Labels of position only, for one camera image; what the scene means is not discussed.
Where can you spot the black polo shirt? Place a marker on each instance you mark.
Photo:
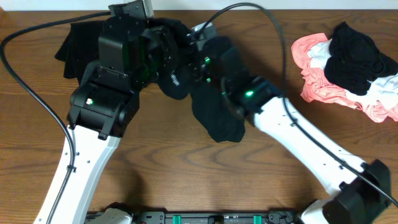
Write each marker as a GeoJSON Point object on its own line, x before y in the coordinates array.
{"type": "Point", "coordinates": [207, 103]}

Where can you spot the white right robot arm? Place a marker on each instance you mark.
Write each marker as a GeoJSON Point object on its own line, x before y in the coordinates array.
{"type": "Point", "coordinates": [228, 96]}

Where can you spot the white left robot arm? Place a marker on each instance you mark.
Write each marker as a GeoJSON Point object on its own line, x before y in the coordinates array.
{"type": "Point", "coordinates": [113, 60]}

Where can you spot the coral pink garment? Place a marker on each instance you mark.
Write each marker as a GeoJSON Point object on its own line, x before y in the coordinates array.
{"type": "Point", "coordinates": [317, 87]}

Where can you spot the black velvet buttoned garment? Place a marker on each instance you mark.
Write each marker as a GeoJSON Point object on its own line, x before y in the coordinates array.
{"type": "Point", "coordinates": [79, 48]}

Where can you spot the black crumpled garment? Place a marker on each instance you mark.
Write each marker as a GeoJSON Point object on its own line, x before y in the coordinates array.
{"type": "Point", "coordinates": [355, 61]}

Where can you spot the white garment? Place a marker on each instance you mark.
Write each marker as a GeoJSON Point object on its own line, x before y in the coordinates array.
{"type": "Point", "coordinates": [383, 90]}

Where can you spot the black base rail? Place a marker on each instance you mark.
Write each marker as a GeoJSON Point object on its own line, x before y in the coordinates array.
{"type": "Point", "coordinates": [121, 213]}

